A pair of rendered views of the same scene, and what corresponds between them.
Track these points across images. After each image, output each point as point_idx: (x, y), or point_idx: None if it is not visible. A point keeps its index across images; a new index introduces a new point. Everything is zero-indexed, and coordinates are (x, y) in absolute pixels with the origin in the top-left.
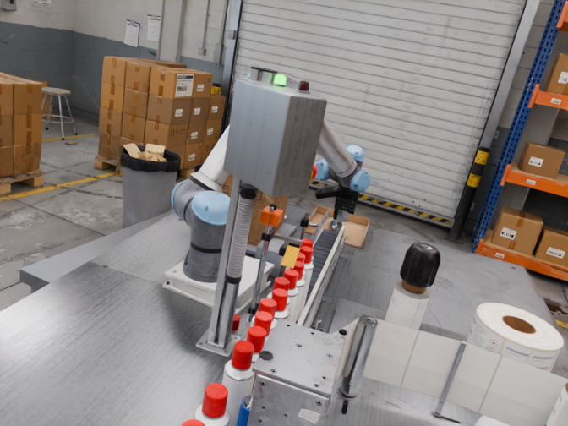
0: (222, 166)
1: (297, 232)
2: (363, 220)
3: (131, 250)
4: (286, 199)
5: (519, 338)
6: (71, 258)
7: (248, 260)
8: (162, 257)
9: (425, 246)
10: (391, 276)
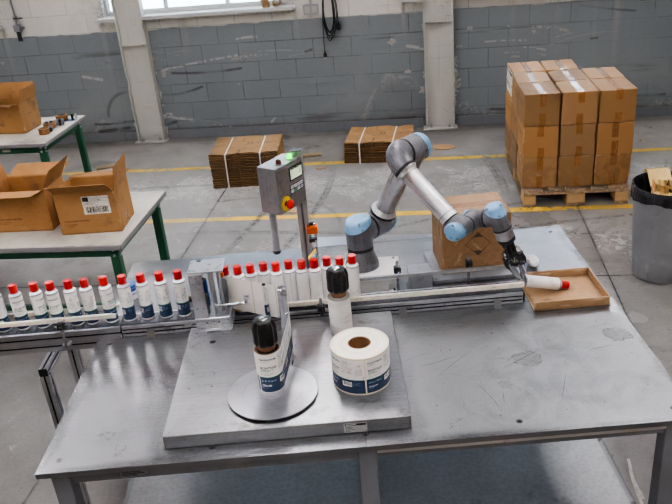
0: (382, 199)
1: (514, 279)
2: (606, 295)
3: (375, 247)
4: (498, 243)
5: (337, 342)
6: (343, 240)
7: (390, 270)
8: (381, 256)
9: (335, 267)
10: (492, 333)
